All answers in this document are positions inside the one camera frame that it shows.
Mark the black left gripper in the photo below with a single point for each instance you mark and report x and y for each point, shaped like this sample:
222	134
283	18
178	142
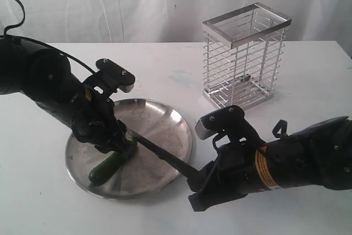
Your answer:
95	123

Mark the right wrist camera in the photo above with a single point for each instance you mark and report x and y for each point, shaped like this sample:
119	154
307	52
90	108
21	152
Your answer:
229	121

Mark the white backdrop curtain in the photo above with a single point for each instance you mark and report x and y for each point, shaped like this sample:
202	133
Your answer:
172	20

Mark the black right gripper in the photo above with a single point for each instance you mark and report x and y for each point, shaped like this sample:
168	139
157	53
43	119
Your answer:
234	174

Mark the green cucumber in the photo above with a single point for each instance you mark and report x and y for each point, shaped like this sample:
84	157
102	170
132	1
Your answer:
104	171

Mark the chrome wire utensil basket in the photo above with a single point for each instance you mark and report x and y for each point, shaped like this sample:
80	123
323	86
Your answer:
242	52

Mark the round stainless steel plate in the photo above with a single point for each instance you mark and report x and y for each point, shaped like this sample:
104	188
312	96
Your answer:
144	173

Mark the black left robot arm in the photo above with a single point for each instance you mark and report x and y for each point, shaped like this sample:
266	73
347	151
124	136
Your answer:
44	75

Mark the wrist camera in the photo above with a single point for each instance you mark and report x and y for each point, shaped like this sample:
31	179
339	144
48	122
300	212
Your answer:
229	121
111	77

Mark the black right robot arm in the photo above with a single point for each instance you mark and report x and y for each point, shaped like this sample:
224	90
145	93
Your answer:
318	155

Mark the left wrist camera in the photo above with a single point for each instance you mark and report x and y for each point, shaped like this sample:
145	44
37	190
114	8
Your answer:
111	77

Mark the black handled knife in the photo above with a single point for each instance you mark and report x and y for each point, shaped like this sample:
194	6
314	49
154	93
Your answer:
184	168

